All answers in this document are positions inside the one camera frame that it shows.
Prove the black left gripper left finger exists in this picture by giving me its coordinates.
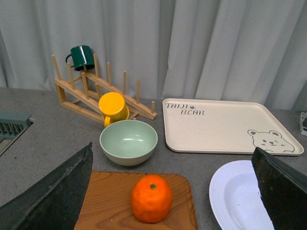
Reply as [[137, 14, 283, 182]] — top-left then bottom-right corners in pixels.
[[0, 143, 93, 230]]

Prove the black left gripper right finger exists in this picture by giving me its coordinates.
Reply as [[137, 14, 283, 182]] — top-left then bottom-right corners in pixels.
[[251, 147, 307, 230]]

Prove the white ridged plate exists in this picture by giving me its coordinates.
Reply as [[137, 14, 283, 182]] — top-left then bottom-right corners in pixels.
[[209, 160, 274, 230]]

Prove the orange mandarin fruit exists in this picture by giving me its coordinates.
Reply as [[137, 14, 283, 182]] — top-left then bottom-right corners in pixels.
[[131, 174, 173, 223]]

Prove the brown wooden tray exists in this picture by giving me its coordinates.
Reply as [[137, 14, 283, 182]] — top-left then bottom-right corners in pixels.
[[74, 171, 198, 230]]

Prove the grey-green plastic rack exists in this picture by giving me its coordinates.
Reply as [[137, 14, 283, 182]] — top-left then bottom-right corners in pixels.
[[0, 111, 34, 155]]

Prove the light green bowl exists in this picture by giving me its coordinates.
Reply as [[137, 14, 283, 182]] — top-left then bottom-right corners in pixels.
[[99, 120, 158, 166]]

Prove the beige bear serving tray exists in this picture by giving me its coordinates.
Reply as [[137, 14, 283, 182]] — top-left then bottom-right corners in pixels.
[[162, 99, 304, 156]]

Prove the wooden peg drying rack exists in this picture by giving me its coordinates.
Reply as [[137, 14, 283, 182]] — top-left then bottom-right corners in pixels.
[[52, 55, 157, 124]]

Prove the yellow mug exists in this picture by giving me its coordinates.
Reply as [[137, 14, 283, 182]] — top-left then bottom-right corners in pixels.
[[98, 92, 130, 127]]

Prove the grey curtain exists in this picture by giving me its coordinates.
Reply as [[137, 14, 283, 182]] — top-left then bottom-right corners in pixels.
[[0, 0, 307, 111]]

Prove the dark green mug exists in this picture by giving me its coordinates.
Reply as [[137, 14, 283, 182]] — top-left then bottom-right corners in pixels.
[[65, 45, 95, 71]]

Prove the white wire holder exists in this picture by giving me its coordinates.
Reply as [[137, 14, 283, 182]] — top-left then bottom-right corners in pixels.
[[299, 112, 307, 136]]

